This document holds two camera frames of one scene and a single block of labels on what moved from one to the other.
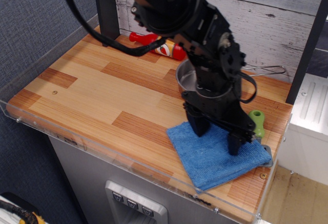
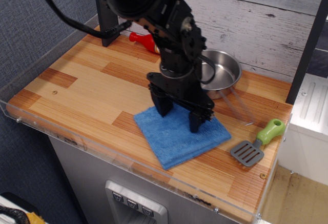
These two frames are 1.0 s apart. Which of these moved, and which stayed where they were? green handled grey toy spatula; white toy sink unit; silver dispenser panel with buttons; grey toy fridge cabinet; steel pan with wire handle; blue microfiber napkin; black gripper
Moved: green handled grey toy spatula; steel pan with wire handle; blue microfiber napkin; black gripper
Stayed: silver dispenser panel with buttons; grey toy fridge cabinet; white toy sink unit
